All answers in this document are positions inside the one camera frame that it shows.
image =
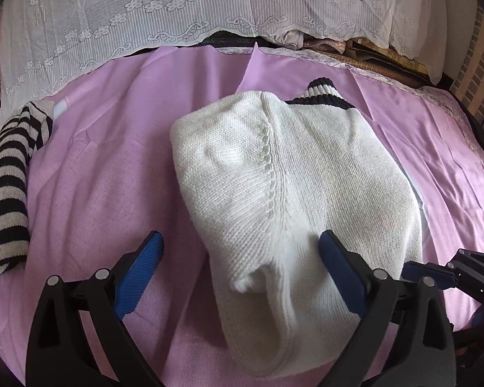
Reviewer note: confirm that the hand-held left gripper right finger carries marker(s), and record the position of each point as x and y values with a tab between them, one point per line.
341	268

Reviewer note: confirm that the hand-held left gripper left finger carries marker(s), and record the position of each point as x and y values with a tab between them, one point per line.
143	268

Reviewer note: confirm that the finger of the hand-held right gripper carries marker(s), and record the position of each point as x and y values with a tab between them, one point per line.
468	270

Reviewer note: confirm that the white knit sweater black trim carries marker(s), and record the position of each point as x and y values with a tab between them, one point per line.
286	177

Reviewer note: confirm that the purple bed sheet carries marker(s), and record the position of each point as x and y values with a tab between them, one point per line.
117	149

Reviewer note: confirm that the black white striped sweater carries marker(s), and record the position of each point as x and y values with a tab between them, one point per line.
4	193

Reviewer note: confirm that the brown woven mat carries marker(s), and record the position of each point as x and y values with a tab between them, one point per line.
387	60

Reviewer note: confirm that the pink patterned folded cloth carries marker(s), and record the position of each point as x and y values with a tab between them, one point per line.
322	44

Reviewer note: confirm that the dark cloth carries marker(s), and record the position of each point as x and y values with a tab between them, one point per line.
234	40

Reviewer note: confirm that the white lace cover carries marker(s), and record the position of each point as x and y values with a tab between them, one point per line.
226	4

